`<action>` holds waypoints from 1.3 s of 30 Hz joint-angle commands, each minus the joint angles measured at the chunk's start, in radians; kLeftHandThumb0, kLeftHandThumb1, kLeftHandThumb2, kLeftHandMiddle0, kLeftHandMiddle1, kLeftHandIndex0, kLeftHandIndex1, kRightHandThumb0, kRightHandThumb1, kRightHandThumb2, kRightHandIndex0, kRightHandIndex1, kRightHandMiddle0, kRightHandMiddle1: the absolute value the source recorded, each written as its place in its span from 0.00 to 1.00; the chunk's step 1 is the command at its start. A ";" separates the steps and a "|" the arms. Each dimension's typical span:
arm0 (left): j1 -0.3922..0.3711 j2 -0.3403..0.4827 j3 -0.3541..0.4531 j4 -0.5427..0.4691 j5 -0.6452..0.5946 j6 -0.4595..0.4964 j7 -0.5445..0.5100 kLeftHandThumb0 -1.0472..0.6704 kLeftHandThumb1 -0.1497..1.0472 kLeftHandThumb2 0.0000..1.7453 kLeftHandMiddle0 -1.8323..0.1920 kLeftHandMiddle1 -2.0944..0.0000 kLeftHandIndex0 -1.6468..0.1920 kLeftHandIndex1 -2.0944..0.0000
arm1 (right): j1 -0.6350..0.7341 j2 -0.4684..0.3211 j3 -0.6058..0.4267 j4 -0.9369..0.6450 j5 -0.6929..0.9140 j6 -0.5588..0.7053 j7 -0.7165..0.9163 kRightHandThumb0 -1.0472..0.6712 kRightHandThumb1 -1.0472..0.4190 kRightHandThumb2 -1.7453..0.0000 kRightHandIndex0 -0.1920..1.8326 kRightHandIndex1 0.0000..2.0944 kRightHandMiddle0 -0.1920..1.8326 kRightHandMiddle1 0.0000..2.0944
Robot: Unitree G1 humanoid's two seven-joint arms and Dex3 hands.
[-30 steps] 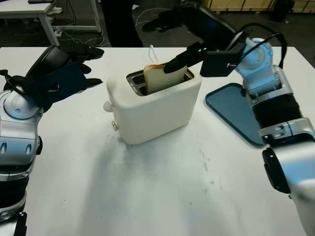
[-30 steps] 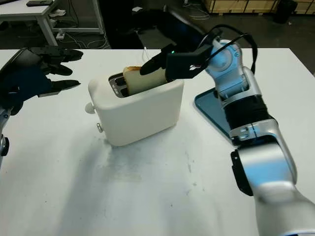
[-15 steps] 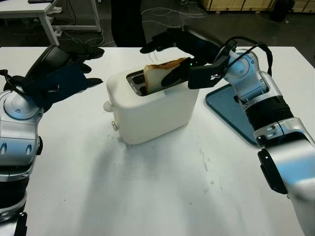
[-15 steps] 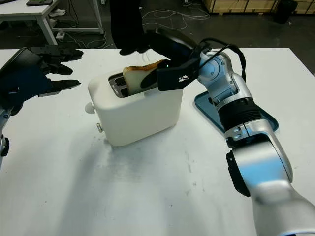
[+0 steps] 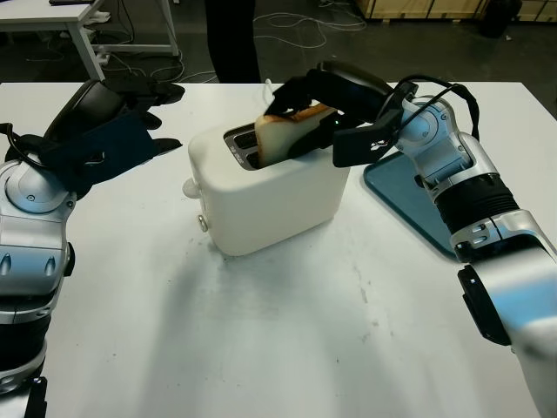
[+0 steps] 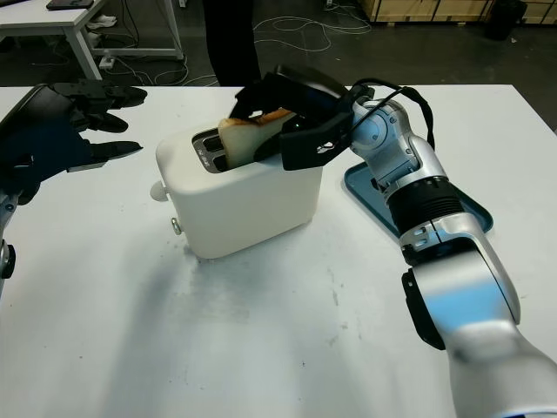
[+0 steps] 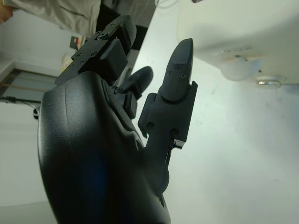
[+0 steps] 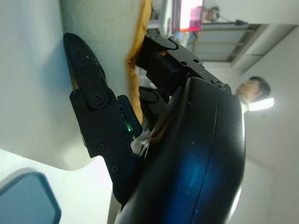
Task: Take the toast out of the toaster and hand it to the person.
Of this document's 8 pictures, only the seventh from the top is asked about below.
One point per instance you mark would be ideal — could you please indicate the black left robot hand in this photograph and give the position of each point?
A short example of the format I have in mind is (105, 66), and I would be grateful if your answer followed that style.
(93, 151)

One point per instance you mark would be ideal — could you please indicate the person bare hand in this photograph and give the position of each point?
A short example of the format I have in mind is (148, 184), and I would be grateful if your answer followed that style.
(5, 14)

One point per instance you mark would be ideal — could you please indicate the person in black trousers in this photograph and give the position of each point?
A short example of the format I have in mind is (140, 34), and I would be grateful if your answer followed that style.
(58, 14)

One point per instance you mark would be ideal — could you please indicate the white two-slot toaster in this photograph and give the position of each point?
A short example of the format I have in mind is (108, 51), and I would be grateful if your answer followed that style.
(233, 23)

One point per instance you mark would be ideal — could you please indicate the grey shelf with wooden rails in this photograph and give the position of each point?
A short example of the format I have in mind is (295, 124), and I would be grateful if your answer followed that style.
(25, 81)

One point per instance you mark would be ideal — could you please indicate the small box with red mark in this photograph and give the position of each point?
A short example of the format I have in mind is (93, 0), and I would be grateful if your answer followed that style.
(76, 42)

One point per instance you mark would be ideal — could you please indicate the yellowish plastic bag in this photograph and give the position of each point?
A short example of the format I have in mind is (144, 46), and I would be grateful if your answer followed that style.
(66, 61)

